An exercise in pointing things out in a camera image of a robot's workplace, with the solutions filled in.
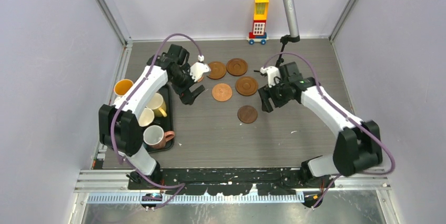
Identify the aluminium front rail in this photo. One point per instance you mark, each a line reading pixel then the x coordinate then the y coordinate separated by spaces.
pixel 110 186

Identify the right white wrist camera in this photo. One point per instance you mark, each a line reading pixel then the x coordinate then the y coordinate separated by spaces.
pixel 273 75

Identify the cream white mug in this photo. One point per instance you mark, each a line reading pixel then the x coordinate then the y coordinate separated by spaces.
pixel 146 118

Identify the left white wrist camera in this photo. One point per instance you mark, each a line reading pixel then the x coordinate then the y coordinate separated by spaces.
pixel 199 68

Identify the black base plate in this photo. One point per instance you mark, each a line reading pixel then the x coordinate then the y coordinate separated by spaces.
pixel 238 181

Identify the white mug yellow handle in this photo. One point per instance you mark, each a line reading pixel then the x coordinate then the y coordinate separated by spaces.
pixel 157 105

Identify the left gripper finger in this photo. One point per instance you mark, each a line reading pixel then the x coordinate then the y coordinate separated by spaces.
pixel 192 95
pixel 184 97

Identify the toy block tower on wheels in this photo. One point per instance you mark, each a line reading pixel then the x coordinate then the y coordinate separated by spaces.
pixel 258 32

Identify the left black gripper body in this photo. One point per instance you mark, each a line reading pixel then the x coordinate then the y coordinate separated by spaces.
pixel 183 80

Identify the white floral mug orange inside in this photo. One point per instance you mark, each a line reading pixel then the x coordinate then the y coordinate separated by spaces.
pixel 122 87

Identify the white mug terracotta handle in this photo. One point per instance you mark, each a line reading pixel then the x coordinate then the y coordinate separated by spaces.
pixel 155 137

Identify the brown wooden coaster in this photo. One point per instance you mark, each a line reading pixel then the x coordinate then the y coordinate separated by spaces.
pixel 237 67
pixel 217 70
pixel 246 86

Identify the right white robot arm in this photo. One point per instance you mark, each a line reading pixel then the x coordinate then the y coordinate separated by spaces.
pixel 354 150

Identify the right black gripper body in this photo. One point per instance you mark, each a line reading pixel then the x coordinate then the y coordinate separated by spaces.
pixel 279 93

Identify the dark walnut coaster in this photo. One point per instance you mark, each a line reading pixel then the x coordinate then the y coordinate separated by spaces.
pixel 247 114

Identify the black tripod microphone stand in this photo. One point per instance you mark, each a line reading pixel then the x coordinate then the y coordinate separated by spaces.
pixel 283 50

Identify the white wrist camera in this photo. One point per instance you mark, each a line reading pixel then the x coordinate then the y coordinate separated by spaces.
pixel 199 68
pixel 273 75

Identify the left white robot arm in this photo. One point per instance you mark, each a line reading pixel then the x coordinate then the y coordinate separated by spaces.
pixel 118 123

